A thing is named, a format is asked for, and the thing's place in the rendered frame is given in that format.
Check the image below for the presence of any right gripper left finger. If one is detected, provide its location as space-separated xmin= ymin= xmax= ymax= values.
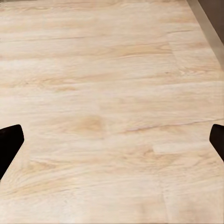
xmin=0 ymin=124 xmax=24 ymax=180

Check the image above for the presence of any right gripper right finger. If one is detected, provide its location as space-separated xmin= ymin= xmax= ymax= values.
xmin=209 ymin=124 xmax=224 ymax=161

